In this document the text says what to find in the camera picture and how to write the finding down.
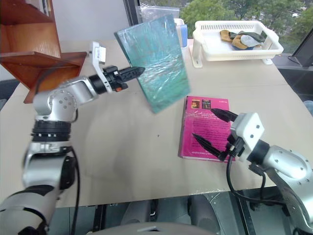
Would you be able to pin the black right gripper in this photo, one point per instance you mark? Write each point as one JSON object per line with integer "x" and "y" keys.
{"x": 235, "y": 147}

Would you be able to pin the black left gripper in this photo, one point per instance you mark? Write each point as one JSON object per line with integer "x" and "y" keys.
{"x": 113, "y": 78}

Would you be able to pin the teal plastic-wrapped book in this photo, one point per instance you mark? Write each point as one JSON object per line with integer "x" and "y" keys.
{"x": 159, "y": 63}

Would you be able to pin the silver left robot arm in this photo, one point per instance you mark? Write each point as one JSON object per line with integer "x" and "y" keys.
{"x": 73, "y": 90}

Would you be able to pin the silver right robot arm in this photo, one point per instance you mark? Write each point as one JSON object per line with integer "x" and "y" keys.
{"x": 288, "y": 161}

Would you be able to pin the pink book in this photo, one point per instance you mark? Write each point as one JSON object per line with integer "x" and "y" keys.
{"x": 207, "y": 127}

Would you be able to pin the wooden bookshelf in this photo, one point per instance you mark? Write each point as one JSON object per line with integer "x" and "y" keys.
{"x": 36, "y": 49}

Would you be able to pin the clear plastic bag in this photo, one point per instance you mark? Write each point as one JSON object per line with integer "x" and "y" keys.
{"x": 151, "y": 13}

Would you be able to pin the blue and white container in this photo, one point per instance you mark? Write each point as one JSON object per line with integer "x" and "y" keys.
{"x": 183, "y": 34}

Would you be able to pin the white plastic basket rack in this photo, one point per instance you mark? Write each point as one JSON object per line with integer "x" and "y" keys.
{"x": 212, "y": 52}

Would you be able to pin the pile of cloth gloves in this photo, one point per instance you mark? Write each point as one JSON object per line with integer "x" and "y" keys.
{"x": 240, "y": 40}

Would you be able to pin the blue fabric object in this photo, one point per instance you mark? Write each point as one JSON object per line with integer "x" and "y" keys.
{"x": 309, "y": 107}

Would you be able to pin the books on shelf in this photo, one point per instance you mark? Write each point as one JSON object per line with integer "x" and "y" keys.
{"x": 46, "y": 7}

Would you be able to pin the grey robot torso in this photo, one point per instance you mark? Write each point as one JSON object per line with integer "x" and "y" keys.
{"x": 159, "y": 228}

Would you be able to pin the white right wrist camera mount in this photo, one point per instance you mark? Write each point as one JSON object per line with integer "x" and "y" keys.
{"x": 249, "y": 127}

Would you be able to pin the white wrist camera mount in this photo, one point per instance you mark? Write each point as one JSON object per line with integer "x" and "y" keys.
{"x": 97, "y": 55}
{"x": 249, "y": 127}

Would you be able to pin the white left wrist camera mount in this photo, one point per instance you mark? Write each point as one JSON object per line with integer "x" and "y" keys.
{"x": 97, "y": 55}

